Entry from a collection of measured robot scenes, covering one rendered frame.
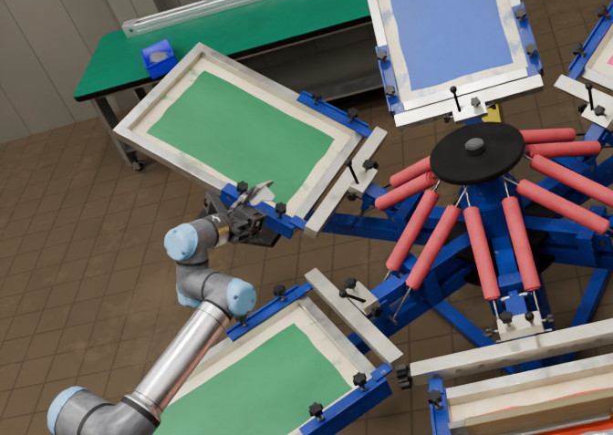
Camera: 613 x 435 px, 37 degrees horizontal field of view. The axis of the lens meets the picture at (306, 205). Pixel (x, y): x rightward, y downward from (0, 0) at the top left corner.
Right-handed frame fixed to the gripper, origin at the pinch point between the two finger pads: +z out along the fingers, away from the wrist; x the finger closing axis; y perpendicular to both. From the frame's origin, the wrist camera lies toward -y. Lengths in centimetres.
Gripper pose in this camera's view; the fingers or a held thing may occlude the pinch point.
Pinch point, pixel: (264, 205)
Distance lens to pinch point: 237.0
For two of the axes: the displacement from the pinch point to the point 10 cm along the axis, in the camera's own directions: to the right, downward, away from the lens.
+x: 2.6, -8.6, -4.4
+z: 5.8, -2.3, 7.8
